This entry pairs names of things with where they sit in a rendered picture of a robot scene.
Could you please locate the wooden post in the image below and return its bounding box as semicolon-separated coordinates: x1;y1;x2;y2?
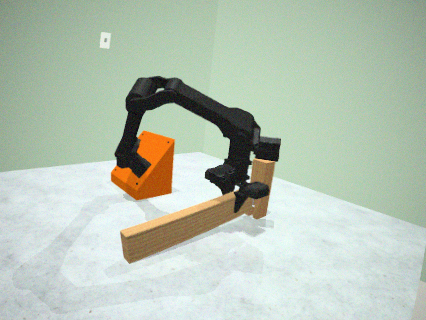
245;159;276;219

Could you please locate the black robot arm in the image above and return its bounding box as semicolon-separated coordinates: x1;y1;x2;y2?
114;76;281;188

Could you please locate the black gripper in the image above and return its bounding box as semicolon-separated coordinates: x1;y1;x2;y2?
218;155;270;213

